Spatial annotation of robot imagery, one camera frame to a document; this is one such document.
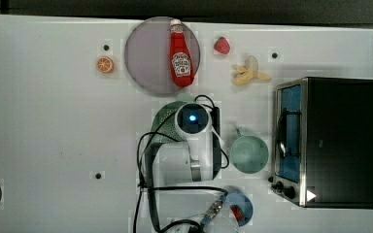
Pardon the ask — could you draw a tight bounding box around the peeled banana toy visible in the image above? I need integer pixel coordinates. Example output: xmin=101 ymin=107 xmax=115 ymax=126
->
xmin=232 ymin=55 xmax=272 ymax=86

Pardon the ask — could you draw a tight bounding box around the blue small plate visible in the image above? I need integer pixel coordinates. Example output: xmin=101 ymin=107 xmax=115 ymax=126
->
xmin=226 ymin=192 xmax=254 ymax=227

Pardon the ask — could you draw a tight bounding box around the red strawberry toy on plate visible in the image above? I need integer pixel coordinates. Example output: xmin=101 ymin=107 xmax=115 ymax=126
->
xmin=231 ymin=206 xmax=245 ymax=221

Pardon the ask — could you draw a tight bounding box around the orange slice toy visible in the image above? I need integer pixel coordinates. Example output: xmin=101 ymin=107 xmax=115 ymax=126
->
xmin=96 ymin=56 xmax=115 ymax=74

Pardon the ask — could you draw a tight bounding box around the red ketchup bottle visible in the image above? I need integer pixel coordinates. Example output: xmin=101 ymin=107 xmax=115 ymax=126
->
xmin=169 ymin=19 xmax=194 ymax=87

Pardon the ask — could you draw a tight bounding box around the green mug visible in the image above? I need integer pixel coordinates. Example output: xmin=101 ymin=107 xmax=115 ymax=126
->
xmin=229 ymin=127 xmax=269 ymax=174

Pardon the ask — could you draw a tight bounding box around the grey round plate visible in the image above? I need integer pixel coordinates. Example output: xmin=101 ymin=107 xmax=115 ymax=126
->
xmin=123 ymin=17 xmax=202 ymax=95

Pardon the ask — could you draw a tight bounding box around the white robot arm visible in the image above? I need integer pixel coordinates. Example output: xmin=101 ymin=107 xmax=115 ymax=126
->
xmin=144 ymin=102 xmax=222 ymax=232

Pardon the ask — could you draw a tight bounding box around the black toaster oven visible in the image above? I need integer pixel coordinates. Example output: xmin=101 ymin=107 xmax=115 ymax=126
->
xmin=268 ymin=77 xmax=373 ymax=209

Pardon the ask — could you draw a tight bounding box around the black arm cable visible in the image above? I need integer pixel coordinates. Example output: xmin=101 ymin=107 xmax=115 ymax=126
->
xmin=132 ymin=94 xmax=231 ymax=233

